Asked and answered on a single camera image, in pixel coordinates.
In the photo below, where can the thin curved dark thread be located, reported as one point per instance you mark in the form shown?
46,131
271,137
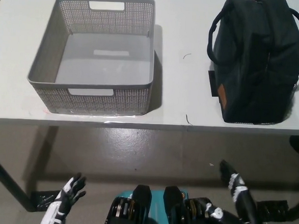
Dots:
187,55

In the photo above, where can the grey perforated plastic basket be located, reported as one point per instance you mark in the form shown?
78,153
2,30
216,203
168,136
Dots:
96,100

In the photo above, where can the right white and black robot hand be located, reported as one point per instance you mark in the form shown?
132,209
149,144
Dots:
245,206

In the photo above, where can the dark rounded object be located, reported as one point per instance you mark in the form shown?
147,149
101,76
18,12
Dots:
298,146

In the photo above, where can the dark green lunch bag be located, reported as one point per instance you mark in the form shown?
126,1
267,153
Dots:
254,66

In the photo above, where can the black and teal robot torso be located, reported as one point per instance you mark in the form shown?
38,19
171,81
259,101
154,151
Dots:
146,210

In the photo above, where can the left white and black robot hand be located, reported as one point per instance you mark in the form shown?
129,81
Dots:
62,202

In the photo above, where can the short dark thread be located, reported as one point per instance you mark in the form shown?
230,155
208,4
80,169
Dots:
188,120

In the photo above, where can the black tape patch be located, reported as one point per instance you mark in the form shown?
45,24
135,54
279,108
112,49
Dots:
212,82

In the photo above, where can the black metal table leg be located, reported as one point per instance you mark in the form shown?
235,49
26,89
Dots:
12,181

